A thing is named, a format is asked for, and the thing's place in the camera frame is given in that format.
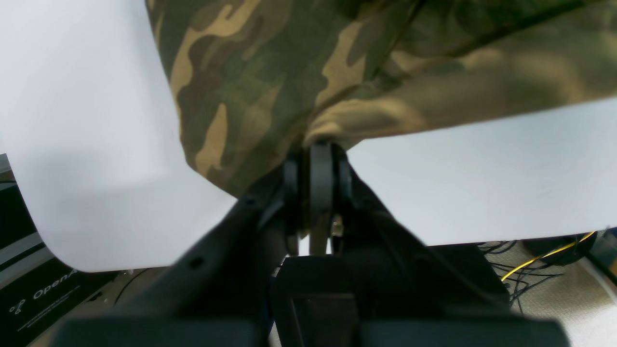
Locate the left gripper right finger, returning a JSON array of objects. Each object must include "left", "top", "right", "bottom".
[{"left": 308, "top": 143, "right": 569, "bottom": 347}]

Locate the camouflage t-shirt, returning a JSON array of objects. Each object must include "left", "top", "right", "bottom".
[{"left": 145, "top": 0, "right": 617, "bottom": 196}]

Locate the yellow cable on floor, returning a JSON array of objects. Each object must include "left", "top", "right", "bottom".
[{"left": 500, "top": 231, "right": 597, "bottom": 282}]

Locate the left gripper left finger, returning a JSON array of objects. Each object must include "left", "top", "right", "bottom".
[{"left": 51, "top": 159, "right": 300, "bottom": 347}]

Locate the black equipment box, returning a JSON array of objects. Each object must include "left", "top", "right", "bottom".
[{"left": 0, "top": 154, "right": 117, "bottom": 347}]

